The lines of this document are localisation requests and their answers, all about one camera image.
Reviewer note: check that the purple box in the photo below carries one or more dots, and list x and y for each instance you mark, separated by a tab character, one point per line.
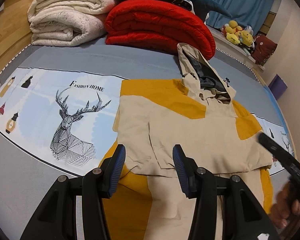
278	87

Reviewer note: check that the pinkish white folded blanket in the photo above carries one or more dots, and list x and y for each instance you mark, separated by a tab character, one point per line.
57	27

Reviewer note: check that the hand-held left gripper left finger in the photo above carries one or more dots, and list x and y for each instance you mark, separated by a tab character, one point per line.
117	170

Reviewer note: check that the yellow plush toy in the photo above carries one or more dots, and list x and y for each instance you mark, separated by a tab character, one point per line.
232	38
247	37
232	27

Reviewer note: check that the beige and yellow hooded jacket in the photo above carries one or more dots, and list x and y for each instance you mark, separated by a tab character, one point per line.
190	130

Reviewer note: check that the dark red bag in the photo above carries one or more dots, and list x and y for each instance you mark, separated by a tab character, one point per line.
265	48

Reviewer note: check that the teal plush shark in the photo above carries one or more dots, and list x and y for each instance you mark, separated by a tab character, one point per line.
202	0

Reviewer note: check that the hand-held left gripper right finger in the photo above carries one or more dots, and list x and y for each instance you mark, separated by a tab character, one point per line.
180	171

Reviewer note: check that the grey printed bed sheet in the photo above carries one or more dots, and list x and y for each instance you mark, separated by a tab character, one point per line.
27	155

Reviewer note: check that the red folded blanket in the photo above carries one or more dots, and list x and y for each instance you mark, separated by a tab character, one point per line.
152	22

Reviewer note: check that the white window ledge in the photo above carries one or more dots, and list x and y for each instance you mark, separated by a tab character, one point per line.
225	42

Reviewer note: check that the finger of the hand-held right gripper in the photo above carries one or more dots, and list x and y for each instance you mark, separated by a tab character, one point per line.
270	143

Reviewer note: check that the cream folded blanket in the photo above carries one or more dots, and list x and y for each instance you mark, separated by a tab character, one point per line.
70	2

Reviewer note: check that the person's right hand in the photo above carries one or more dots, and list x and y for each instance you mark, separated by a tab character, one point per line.
283	207

